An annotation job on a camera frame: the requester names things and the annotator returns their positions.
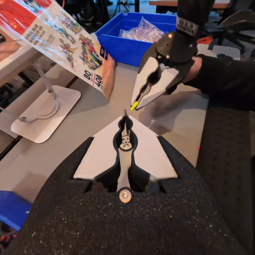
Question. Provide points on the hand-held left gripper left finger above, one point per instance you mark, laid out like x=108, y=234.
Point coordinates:
x=99, y=157

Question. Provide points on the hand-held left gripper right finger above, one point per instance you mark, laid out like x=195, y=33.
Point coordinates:
x=153, y=157

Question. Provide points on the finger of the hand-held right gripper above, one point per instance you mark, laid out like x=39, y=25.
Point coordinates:
x=163, y=83
x=145, y=71

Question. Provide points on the yellow-green plastic connector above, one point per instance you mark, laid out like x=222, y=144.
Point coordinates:
x=134, y=106

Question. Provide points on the thin grey plastic rod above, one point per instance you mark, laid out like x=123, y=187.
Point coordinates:
x=126, y=121

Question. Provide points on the blue plastic storage bin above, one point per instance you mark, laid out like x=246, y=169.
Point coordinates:
x=123, y=47
x=14, y=207

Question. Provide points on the person's right forearm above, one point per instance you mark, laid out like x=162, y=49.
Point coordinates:
x=223, y=77

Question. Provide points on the person's right hand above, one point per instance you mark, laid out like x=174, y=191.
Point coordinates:
x=194, y=67

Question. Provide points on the black toy vehicle wheel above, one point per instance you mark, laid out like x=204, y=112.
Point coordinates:
x=125, y=144

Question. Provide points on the clear plastic bags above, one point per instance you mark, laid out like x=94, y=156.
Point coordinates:
x=143, y=31

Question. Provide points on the white book stand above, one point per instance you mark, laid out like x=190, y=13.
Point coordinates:
x=59, y=111

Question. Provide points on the black office chair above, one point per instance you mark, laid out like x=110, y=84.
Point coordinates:
x=237, y=22

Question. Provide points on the black perforated mat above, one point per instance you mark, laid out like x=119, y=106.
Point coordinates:
x=225, y=159

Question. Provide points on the printed construction toy box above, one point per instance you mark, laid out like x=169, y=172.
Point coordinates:
x=59, y=39

